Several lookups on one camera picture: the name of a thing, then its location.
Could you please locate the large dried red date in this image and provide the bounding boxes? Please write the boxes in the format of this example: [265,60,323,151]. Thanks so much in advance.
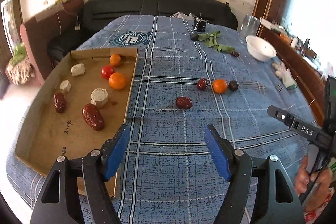
[82,104,105,132]

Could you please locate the black box device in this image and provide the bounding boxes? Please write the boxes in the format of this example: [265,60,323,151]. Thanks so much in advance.
[192,18,206,32]

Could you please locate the white long box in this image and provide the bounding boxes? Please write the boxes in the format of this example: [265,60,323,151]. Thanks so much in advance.
[260,18,279,31]

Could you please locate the cardboard tray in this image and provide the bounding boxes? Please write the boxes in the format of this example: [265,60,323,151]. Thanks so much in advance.
[15,48,139,198]

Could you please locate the crumpled plastic bag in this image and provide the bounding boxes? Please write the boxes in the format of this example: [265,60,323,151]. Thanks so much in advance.
[170,12,196,20]

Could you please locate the black sofa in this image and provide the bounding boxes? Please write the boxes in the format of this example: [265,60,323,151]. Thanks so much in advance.
[47,0,238,67]

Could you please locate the blue plaid blanket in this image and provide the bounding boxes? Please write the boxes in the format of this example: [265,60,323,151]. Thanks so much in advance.
[5,15,319,224]

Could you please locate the person's right hand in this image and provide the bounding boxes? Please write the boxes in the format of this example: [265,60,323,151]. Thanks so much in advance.
[294,156,334,212]

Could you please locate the large orange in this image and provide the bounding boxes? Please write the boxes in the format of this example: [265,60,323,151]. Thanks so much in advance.
[109,72,127,90]

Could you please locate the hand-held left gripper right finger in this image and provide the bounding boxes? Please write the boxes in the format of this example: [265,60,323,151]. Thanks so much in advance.
[204,124,306,224]

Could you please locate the white knit glove green cuff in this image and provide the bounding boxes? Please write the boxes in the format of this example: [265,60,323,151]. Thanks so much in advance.
[272,61,298,90]

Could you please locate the white bowl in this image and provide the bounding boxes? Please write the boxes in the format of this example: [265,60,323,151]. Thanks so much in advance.
[245,35,277,62]

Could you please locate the shelf clutter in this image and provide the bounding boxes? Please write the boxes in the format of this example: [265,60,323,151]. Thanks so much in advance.
[278,22,328,72]

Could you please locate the large white yam piece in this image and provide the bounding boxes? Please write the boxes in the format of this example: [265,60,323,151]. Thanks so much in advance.
[91,88,108,108]

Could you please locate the clear glass jar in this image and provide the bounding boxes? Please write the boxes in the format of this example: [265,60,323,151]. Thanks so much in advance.
[241,15,260,38]

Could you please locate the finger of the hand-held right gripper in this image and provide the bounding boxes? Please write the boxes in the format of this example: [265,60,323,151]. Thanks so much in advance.
[267,105,299,131]

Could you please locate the small orange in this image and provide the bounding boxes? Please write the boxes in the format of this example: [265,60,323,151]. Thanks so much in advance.
[212,79,228,94]
[109,53,121,67]

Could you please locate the red tomato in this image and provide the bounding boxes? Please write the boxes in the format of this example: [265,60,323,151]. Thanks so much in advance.
[101,65,115,80]

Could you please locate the pile of green leaves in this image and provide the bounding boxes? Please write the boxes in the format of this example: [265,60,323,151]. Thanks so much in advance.
[197,30,235,53]

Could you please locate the reddish brown chair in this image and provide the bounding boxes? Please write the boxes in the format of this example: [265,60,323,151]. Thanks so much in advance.
[20,0,84,86]

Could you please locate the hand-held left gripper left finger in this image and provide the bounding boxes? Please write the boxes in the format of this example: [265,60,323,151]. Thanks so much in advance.
[30,124,131,224]

